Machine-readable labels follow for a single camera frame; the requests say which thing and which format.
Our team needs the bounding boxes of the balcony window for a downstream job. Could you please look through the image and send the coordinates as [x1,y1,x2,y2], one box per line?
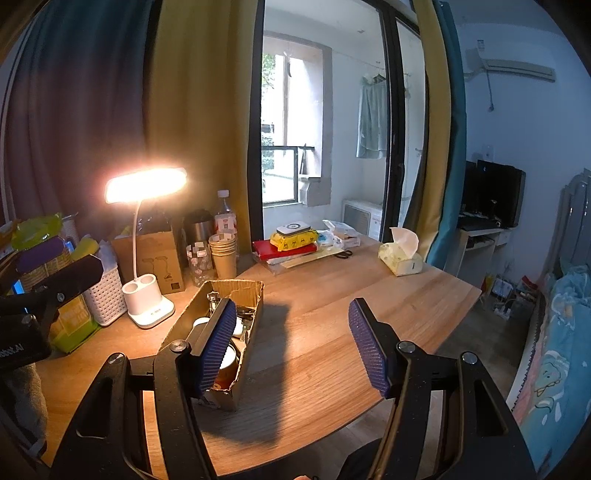
[261,44,333,206]

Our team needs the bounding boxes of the printed drinking glass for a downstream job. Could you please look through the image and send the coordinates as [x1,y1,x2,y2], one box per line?
[186,241,218,288]

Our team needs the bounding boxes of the yellow-green sponge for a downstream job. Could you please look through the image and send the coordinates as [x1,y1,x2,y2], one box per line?
[74,234,100,261]

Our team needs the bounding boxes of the dark blue curtain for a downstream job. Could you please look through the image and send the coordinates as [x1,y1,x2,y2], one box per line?
[0,0,162,232]

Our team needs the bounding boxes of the yellow wet wipes packet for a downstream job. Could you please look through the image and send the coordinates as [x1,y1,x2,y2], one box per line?
[269,228,320,252]

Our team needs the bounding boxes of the red book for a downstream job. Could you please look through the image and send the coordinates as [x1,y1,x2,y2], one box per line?
[252,239,319,261]

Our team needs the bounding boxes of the cardboard box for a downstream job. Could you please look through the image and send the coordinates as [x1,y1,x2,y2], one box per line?
[157,279,265,411]

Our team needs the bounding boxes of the wide yellow curtain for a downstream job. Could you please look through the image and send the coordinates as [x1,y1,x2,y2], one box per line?
[148,0,266,268]

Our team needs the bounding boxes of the brown lamp packaging box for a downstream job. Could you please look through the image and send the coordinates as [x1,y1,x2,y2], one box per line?
[111,226,185,295]

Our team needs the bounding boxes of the white washing machine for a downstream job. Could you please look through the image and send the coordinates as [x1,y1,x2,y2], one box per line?
[342,198,385,241]

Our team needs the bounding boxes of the narrow yellow curtain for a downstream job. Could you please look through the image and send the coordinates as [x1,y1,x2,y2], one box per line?
[406,0,455,271]

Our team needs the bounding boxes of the white air conditioner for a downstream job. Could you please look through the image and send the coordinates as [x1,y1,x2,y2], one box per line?
[464,46,557,84]

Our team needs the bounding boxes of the teal curtain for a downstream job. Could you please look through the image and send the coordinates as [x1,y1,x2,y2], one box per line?
[431,0,468,278]

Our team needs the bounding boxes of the black-framed sliding glass door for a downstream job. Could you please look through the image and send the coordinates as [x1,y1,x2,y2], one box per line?
[379,0,428,241]

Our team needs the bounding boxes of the pale yellow tissue pack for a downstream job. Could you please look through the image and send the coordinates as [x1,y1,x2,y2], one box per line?
[378,227,424,277]

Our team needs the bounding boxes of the light blue printed blanket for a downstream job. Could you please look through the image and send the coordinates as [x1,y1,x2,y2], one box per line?
[508,265,591,476]

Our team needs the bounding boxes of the white woven plastic basket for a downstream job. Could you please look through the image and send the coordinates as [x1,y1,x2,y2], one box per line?
[83,265,127,327]

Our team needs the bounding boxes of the stack of brown paper cups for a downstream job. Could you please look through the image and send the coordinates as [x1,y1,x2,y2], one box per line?
[208,232,239,280]

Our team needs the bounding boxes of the green printed packet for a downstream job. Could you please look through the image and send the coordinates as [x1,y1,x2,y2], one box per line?
[48,293,101,355]

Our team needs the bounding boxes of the black television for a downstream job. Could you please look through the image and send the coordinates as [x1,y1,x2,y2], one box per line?
[464,159,527,229]

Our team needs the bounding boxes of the red tin can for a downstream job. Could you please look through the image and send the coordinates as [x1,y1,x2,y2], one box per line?
[213,344,241,392]

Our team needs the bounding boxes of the steel thermos mug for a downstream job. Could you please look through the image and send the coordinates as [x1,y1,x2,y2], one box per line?
[183,210,214,245]

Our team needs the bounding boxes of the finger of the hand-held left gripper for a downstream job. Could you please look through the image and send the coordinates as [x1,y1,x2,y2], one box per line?
[25,255,105,324]
[0,236,75,296]

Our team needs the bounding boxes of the open white carton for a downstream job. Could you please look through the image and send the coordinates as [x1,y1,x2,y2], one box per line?
[322,219,362,250]

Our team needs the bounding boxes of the white desk lamp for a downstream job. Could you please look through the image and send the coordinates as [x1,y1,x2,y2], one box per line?
[105,167,189,329]

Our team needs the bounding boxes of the grey padded bed headboard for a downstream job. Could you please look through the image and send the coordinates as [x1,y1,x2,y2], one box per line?
[542,168,591,287]

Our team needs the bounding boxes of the air conditioner power cord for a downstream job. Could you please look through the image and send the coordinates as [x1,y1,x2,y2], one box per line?
[482,69,497,114]

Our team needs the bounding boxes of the clear plastic bag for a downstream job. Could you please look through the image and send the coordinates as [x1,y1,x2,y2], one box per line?
[95,240,116,273]

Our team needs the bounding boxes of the white television stand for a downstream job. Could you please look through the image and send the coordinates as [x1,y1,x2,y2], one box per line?
[455,224,513,287]

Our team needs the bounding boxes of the clear plastic water bottle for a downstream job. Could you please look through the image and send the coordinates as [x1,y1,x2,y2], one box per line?
[213,189,238,236]

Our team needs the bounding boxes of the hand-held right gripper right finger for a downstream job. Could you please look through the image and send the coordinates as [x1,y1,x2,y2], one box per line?
[348,298,536,480]

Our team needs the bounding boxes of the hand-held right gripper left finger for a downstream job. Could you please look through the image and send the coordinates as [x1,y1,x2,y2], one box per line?
[48,298,237,480]

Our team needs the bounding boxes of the hanging pale green garment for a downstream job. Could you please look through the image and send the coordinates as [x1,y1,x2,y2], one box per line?
[355,71,391,160]

